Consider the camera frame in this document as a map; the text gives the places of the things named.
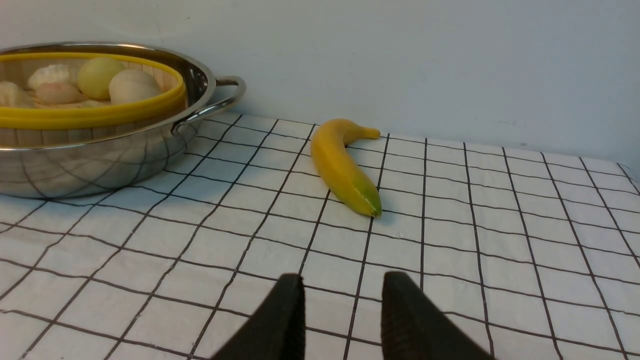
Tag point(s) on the stainless steel pot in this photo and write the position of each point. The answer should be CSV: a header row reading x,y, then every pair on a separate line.
x,y
106,164

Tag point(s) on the pink small dumpling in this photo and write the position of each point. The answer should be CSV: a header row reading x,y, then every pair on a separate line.
x,y
58,93

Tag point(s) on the white checkered tablecloth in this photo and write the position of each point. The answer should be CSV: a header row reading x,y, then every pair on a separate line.
x,y
534,255

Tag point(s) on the pale green round bun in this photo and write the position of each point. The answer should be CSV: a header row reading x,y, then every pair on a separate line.
x,y
95,75

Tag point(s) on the white front dumpling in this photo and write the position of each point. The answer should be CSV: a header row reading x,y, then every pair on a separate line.
x,y
13,96

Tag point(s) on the white round bun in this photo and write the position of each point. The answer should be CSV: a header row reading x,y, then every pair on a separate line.
x,y
133,85

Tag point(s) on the yellow banana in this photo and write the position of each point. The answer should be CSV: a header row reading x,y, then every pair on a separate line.
x,y
339,171

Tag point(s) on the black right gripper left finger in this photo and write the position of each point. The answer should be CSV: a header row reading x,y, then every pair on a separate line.
x,y
276,330

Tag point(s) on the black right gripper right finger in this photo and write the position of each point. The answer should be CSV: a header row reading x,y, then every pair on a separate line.
x,y
413,328

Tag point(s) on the white pleated dumpling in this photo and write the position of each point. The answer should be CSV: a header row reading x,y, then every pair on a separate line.
x,y
52,74

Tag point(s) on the yellow-rimmed bamboo steamer basket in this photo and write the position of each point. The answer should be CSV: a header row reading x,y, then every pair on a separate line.
x,y
88,119

